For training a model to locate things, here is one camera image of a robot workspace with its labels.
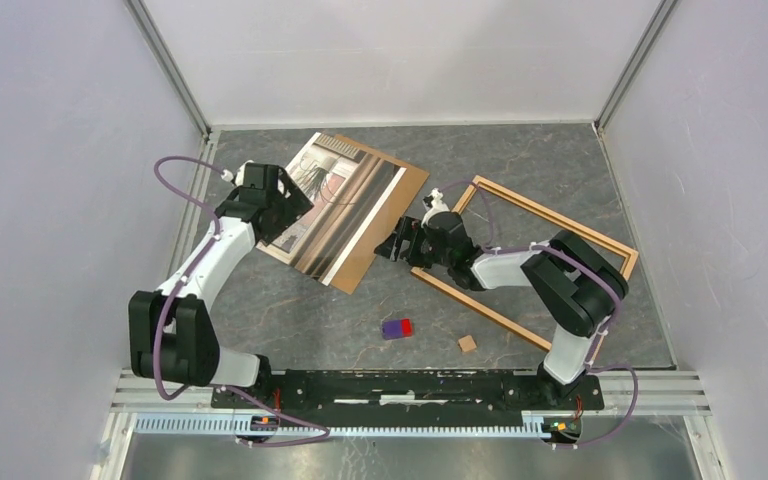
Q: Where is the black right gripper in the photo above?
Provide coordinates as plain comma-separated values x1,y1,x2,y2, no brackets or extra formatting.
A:
373,216,452,269

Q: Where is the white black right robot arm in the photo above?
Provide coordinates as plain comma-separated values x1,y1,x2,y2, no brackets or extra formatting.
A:
375,189,629,408

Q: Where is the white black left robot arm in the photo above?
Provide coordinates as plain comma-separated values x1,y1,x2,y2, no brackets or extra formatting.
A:
127,161,312,408

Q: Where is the printed photo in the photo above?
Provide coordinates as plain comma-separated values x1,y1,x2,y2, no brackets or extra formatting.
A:
257,132,407,285

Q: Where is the brown backing board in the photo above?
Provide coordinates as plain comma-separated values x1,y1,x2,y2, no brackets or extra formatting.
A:
322,134,430,294

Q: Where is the purple red block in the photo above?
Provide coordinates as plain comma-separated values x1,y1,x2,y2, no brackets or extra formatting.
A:
381,318,414,340

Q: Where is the small wooden cube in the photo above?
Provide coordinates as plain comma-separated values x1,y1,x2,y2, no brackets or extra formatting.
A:
457,335,477,354

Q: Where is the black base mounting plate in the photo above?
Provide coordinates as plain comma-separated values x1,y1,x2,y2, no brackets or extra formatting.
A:
245,369,605,427

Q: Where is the wooden picture frame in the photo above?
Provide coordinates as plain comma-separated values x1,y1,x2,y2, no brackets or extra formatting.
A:
411,175,639,352

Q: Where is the white slotted cable duct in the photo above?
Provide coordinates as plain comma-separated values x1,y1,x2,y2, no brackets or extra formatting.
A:
134,413,550,440

